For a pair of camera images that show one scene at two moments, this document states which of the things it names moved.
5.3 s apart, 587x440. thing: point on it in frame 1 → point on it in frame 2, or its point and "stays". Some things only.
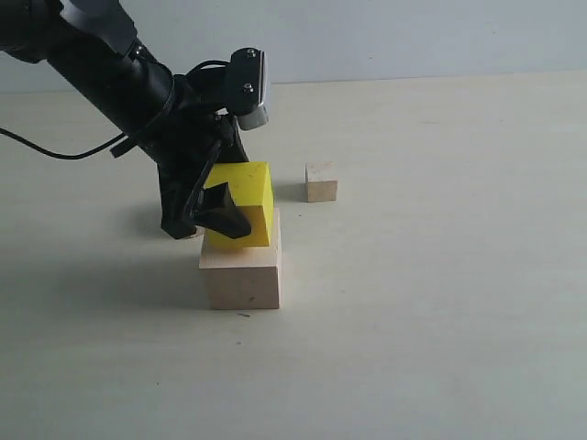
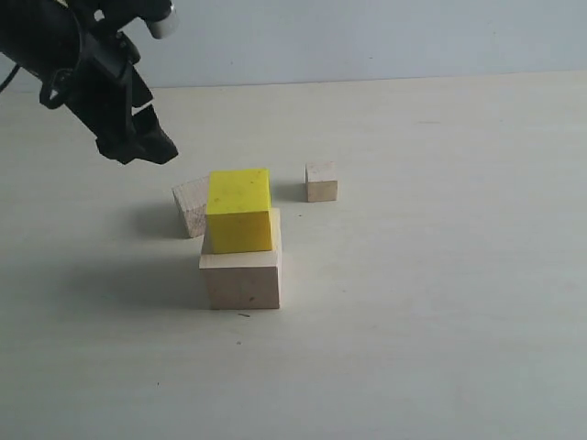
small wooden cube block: x=322 y=181 stays
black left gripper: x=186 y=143 → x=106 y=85
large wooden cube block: x=244 y=278 stays
